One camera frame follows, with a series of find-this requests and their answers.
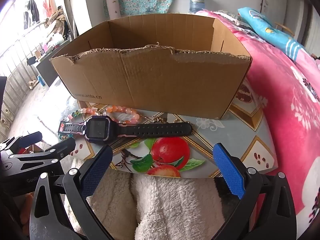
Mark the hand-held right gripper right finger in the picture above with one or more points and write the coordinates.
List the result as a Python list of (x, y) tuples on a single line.
[(228, 170)]

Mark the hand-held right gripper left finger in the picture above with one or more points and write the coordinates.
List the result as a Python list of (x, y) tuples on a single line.
[(96, 170)]

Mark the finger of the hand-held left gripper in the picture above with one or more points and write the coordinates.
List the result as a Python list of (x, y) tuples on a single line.
[(57, 148), (27, 138)]

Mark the black smart watch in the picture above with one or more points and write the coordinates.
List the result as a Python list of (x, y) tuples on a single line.
[(97, 128)]

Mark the brown cardboard box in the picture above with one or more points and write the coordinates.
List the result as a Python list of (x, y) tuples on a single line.
[(150, 80)]

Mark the pair of slippers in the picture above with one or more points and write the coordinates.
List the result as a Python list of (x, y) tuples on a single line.
[(32, 84)]

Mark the metal balcony railing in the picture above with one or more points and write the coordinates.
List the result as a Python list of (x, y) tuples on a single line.
[(15, 67)]

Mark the dark cabinet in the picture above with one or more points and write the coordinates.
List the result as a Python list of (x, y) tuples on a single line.
[(47, 67)]

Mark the pink floral blanket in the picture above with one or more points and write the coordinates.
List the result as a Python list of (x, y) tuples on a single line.
[(287, 105)]

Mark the brown cloth pile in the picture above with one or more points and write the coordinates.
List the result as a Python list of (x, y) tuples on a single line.
[(56, 20)]

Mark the dark hanging jacket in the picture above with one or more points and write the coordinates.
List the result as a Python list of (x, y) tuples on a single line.
[(31, 12)]

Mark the pink hanging garment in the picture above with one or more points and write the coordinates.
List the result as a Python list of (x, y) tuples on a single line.
[(50, 3)]

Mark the blue patterned pillow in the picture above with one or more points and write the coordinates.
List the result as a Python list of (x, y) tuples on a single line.
[(265, 27)]

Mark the grey patterned pillow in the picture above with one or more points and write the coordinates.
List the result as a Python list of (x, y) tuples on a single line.
[(230, 17)]

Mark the white paper roll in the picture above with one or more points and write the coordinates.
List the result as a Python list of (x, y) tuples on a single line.
[(115, 7)]

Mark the wooden chair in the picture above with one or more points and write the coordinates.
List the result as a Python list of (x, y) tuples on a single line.
[(285, 27)]

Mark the blue water jug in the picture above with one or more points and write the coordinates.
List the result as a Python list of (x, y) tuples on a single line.
[(197, 2)]

